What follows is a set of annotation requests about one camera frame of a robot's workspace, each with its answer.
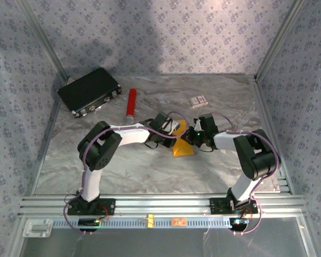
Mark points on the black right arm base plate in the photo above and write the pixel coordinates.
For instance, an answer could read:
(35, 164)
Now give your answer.
(216, 206)

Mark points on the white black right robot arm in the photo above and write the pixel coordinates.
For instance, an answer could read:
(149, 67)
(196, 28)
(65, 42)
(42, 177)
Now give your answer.
(243, 187)

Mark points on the playing card box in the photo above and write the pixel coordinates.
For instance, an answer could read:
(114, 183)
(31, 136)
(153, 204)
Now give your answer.
(198, 101)

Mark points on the yellow tape piece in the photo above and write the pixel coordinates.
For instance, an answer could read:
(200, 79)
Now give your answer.
(151, 221)

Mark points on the aluminium frame post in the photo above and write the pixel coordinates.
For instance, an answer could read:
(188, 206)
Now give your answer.
(42, 40)
(279, 40)

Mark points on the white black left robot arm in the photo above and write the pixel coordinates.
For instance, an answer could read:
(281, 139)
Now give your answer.
(92, 184)

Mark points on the marble pattern table mat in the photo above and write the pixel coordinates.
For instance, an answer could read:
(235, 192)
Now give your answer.
(149, 176)

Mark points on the yellow paper sheet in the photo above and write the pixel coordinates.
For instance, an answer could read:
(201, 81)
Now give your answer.
(183, 150)

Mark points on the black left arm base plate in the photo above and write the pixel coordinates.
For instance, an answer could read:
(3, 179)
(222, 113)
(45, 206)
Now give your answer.
(109, 207)

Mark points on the black briefcase with metal latches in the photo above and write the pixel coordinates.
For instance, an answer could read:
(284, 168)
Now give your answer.
(87, 89)

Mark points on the orange label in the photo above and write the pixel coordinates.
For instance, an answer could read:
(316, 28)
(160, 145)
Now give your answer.
(179, 221)

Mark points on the aluminium mounting rail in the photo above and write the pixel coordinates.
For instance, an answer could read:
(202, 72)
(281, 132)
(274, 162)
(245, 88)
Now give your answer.
(160, 204)

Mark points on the small circuit board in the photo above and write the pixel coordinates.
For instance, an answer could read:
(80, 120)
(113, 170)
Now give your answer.
(88, 222)
(239, 222)

